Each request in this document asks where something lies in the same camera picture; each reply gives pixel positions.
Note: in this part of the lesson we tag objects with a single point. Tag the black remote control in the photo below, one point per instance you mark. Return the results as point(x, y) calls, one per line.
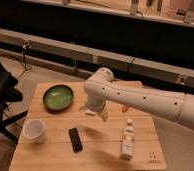
point(75, 140)

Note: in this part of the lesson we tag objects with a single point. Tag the orange carrot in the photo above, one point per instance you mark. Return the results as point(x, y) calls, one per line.
point(124, 108)

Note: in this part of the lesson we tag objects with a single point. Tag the white plastic bottle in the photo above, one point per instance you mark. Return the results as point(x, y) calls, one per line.
point(127, 146)

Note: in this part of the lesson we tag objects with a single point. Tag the green ceramic bowl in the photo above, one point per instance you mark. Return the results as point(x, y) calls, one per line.
point(58, 97)

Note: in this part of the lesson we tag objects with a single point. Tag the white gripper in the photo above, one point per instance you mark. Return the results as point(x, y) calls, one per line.
point(103, 115)

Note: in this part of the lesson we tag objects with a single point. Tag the white paper cup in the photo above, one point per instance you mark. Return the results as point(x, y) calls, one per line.
point(34, 131)

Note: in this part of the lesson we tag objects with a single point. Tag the white sponge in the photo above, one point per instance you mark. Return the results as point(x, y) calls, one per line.
point(91, 113)

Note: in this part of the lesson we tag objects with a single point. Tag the black chair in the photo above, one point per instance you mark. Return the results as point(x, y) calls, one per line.
point(8, 93)

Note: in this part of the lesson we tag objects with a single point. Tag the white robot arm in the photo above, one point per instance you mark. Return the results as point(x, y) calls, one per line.
point(173, 106)

